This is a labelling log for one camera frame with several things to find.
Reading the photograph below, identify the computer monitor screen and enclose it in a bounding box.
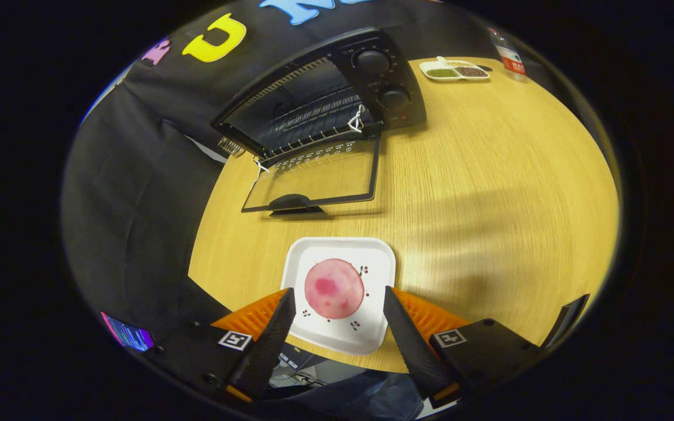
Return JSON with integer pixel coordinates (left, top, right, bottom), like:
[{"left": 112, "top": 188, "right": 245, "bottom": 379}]
[{"left": 101, "top": 312, "right": 155, "bottom": 353}]

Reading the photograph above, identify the black chair back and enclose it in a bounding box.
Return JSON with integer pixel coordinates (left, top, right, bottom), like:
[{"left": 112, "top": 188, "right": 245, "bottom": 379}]
[{"left": 542, "top": 294, "right": 590, "bottom": 349}]

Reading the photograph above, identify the person's blue jeans leg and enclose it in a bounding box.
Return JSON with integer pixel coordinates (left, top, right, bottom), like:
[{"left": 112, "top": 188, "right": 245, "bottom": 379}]
[{"left": 267, "top": 368, "right": 427, "bottom": 421}]

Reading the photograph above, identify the clear water bottle red label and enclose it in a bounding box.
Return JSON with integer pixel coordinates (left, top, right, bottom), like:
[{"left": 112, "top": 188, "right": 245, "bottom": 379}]
[{"left": 487, "top": 27, "right": 528, "bottom": 82}]

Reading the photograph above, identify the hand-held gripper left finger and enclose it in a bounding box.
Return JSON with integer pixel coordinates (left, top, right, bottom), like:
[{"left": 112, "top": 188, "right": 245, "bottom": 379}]
[{"left": 150, "top": 288, "right": 297, "bottom": 405}]

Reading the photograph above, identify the black backdrop cloth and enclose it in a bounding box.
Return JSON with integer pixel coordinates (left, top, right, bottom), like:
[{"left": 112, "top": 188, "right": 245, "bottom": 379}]
[{"left": 59, "top": 0, "right": 548, "bottom": 351}]

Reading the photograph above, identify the white divided dish with beans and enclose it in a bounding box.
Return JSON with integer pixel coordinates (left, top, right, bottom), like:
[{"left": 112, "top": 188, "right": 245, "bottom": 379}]
[{"left": 419, "top": 56, "right": 491, "bottom": 82}]

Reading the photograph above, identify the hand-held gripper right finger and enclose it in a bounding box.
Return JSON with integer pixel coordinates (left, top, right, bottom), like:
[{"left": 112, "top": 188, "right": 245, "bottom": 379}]
[{"left": 383, "top": 286, "right": 544, "bottom": 410}]

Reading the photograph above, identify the white square plate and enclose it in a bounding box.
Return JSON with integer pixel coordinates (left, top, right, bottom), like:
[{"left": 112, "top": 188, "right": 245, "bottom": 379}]
[{"left": 280, "top": 237, "right": 397, "bottom": 356}]

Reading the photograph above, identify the black toaster oven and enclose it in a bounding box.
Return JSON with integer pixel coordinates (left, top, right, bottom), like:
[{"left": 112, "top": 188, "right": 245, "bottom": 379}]
[{"left": 211, "top": 27, "right": 427, "bottom": 218}]

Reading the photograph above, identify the pink round food slice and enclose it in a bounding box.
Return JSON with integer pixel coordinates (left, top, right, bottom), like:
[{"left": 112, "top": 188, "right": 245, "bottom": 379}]
[{"left": 304, "top": 258, "right": 366, "bottom": 320}]

